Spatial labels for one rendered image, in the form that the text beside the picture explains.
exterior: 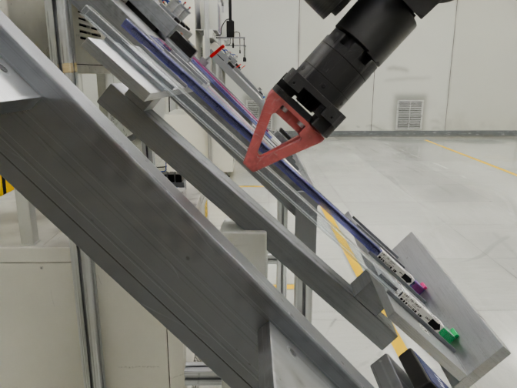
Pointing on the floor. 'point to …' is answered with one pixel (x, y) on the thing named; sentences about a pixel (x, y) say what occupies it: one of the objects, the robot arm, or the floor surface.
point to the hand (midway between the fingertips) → (254, 160)
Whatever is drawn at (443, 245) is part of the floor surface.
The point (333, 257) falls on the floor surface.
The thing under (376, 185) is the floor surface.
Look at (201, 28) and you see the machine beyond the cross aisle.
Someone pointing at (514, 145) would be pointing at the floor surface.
